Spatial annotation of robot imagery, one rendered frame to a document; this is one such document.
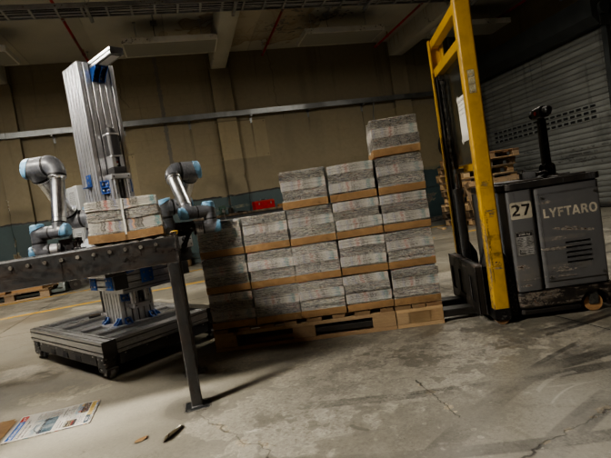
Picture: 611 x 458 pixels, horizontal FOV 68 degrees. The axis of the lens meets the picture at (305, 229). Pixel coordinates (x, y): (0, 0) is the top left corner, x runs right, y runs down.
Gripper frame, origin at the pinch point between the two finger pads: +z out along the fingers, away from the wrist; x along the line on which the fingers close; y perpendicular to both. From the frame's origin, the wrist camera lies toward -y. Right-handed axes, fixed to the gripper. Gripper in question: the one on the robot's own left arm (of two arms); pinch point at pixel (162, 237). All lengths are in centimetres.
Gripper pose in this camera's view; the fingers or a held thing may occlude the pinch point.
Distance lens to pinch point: 282.9
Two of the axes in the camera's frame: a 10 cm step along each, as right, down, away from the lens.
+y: -1.7, -9.8, 0.3
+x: 2.5, -0.7, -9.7
